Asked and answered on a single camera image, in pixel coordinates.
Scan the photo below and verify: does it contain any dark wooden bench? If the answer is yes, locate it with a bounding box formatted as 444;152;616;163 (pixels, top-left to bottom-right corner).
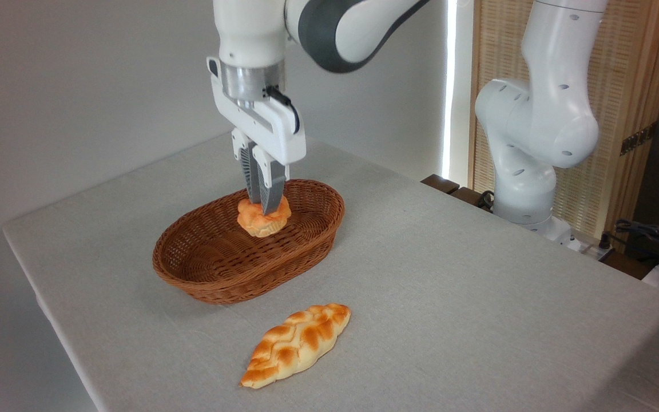
420;174;497;213

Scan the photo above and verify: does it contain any brown oval wicker basket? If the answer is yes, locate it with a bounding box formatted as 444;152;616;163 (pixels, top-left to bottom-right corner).
152;179;346;305

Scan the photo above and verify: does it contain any round orange bread bun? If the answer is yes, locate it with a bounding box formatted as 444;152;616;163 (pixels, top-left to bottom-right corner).
236;195;293;239

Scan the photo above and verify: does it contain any dark metal screen hinge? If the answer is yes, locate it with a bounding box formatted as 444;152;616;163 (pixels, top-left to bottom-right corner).
620;121;658;157

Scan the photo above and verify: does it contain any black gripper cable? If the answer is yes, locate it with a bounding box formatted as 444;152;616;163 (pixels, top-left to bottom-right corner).
265;85;302;136

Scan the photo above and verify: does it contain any white power strip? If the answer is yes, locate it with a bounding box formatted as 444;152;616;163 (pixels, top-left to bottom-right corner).
577;239;617;262

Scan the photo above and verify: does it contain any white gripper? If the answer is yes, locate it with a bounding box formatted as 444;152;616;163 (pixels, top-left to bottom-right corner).
206;56;308;217

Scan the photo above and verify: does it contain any black cable bundle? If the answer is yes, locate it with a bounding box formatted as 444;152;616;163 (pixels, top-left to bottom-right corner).
614;219;659;271

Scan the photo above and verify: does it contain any grey tablecloth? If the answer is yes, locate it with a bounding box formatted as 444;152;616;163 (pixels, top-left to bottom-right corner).
2;133;659;412

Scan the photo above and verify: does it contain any braided golden bread loaf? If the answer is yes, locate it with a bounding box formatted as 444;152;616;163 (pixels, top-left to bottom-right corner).
240;303;352;390

